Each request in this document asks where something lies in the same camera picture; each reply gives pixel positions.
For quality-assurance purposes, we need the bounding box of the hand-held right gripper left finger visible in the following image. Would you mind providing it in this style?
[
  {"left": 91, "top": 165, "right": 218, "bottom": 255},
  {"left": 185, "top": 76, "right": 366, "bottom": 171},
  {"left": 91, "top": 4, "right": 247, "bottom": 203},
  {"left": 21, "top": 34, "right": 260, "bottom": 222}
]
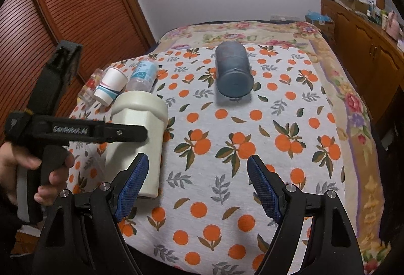
[{"left": 32, "top": 153, "right": 149, "bottom": 275}]

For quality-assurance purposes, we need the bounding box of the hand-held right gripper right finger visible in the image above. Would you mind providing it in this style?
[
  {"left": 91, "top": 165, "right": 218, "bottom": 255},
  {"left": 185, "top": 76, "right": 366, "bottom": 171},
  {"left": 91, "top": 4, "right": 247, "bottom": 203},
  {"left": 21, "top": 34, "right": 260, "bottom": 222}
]
[{"left": 247, "top": 154, "right": 363, "bottom": 275}]

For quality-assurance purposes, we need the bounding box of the tall white cup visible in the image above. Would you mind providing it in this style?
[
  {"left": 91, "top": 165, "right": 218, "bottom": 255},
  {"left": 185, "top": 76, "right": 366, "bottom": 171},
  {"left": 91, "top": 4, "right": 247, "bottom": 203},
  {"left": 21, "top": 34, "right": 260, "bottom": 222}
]
[{"left": 105, "top": 90, "right": 168, "bottom": 199}]

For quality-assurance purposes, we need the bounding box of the person's left forearm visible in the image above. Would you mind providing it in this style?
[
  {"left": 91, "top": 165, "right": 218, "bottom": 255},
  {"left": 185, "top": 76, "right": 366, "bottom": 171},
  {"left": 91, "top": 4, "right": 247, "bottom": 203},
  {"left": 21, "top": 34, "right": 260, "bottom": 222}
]
[{"left": 0, "top": 191, "right": 37, "bottom": 266}]

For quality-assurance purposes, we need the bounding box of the pink container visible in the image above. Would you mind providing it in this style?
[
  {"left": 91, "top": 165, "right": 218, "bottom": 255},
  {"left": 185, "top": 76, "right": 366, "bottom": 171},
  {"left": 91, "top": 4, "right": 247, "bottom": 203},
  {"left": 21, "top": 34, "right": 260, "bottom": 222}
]
[{"left": 386, "top": 9, "right": 404, "bottom": 40}]

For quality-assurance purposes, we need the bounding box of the clear glass cup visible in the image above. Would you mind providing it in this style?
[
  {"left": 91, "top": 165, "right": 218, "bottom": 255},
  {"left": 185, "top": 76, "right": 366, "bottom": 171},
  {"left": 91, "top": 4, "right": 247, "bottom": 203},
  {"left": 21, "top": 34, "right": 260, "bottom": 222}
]
[{"left": 77, "top": 68, "right": 105, "bottom": 106}]

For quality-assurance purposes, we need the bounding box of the clear plastic water bottle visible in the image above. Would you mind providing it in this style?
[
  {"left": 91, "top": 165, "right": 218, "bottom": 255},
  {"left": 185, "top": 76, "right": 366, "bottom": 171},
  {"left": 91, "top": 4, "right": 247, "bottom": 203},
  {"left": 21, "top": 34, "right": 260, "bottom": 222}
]
[{"left": 125, "top": 61, "right": 159, "bottom": 94}]

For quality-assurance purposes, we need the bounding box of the floral blanket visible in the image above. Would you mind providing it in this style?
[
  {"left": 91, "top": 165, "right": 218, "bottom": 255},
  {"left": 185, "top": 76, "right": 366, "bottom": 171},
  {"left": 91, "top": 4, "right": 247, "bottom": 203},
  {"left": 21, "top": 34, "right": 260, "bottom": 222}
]
[{"left": 77, "top": 21, "right": 392, "bottom": 275}]

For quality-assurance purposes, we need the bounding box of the person's left hand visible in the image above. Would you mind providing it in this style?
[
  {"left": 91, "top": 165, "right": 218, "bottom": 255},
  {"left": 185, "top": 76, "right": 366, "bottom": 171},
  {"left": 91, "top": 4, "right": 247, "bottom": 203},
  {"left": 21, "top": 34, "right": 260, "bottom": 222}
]
[{"left": 0, "top": 143, "right": 75, "bottom": 206}]

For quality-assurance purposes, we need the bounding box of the blue-grey plastic cup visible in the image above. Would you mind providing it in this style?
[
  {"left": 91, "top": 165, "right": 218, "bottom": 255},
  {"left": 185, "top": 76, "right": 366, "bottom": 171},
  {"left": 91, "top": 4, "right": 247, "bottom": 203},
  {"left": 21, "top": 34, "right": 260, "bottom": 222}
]
[{"left": 214, "top": 42, "right": 255, "bottom": 99}]

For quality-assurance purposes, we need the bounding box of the white wall socket strip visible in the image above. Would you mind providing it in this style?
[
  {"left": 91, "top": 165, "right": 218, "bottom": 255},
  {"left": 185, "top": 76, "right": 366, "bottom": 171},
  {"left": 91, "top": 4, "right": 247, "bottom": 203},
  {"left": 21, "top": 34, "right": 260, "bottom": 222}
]
[{"left": 271, "top": 14, "right": 300, "bottom": 22}]

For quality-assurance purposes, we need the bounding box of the blue plastic bag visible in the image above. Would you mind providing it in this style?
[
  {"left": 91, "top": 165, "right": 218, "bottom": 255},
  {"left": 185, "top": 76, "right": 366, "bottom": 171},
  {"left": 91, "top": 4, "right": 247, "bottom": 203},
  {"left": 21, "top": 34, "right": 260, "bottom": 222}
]
[{"left": 305, "top": 10, "right": 336, "bottom": 27}]

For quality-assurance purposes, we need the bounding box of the wooden cabinet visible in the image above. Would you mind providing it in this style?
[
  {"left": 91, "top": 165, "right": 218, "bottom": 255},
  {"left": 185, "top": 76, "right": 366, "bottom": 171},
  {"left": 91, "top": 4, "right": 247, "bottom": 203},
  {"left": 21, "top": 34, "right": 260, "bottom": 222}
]
[{"left": 320, "top": 0, "right": 404, "bottom": 126}]

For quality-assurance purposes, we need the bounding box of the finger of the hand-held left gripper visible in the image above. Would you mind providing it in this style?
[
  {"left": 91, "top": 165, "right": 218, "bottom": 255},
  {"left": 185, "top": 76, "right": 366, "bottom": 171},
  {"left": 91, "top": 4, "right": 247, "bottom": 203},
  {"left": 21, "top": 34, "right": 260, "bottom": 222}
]
[
  {"left": 106, "top": 122, "right": 148, "bottom": 144},
  {"left": 28, "top": 40, "right": 84, "bottom": 118}
]

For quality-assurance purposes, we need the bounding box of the striped paper cup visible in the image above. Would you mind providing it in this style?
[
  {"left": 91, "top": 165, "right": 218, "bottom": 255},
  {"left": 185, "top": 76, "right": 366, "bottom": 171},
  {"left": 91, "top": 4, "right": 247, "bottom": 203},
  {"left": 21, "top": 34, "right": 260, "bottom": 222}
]
[{"left": 93, "top": 67, "right": 129, "bottom": 105}]

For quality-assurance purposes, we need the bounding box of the orange fruit print cloth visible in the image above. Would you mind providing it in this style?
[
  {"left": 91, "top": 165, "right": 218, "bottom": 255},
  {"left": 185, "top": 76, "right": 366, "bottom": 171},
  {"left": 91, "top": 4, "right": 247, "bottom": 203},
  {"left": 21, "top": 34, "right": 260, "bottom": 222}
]
[{"left": 67, "top": 45, "right": 347, "bottom": 275}]

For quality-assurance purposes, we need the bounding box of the dark furniture piece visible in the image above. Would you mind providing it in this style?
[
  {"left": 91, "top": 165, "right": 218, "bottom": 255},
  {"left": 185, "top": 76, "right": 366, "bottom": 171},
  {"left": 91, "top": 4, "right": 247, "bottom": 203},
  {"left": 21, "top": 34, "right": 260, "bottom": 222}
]
[{"left": 374, "top": 117, "right": 404, "bottom": 242}]

